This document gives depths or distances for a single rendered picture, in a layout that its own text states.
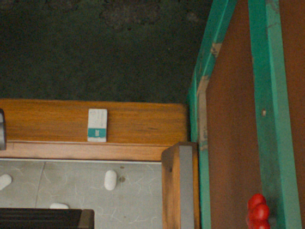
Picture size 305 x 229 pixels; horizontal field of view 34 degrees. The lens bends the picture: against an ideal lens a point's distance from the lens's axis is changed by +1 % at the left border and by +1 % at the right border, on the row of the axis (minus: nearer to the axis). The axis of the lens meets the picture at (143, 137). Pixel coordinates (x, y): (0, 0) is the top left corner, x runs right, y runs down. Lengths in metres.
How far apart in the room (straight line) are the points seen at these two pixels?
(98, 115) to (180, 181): 0.22
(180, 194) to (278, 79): 0.41
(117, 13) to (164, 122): 1.11
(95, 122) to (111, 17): 1.11
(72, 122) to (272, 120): 0.58
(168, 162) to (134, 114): 0.15
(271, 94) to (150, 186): 0.53
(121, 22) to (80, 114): 1.07
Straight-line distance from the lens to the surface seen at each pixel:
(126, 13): 2.03
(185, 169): 0.84
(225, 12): 0.70
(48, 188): 0.96
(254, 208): 0.42
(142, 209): 0.94
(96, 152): 0.96
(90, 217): 0.58
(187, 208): 0.82
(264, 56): 0.48
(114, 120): 0.97
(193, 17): 2.04
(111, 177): 0.93
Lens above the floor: 1.65
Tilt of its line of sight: 68 degrees down
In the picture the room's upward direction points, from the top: 7 degrees clockwise
